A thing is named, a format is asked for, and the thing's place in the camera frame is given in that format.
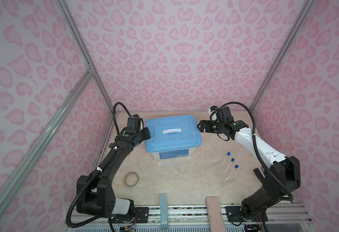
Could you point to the clear tape roll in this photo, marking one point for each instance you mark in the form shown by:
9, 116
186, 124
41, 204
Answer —
131, 179

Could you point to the light blue clamp bar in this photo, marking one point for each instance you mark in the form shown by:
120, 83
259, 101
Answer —
164, 225

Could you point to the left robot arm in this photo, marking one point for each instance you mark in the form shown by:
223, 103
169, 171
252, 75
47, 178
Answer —
94, 193

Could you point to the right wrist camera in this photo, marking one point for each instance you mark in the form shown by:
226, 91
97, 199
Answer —
212, 109

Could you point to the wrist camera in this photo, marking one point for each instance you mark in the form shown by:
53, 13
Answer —
212, 109
135, 123

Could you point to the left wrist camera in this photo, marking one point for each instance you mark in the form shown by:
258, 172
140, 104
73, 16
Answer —
135, 123

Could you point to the blue plastic lid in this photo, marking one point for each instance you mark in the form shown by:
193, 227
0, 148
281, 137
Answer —
172, 133

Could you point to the white plastic bin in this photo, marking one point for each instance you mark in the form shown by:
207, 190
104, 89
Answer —
165, 155

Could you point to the aluminium mounting rail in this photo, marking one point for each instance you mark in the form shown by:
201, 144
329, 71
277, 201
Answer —
194, 218

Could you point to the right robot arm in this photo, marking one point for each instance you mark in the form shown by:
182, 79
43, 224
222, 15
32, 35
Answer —
279, 175

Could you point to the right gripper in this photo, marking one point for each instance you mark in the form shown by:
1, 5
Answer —
208, 123

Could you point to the pink clamp bar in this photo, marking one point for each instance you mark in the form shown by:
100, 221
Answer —
215, 215

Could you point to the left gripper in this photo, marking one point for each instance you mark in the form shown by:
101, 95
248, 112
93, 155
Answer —
147, 132

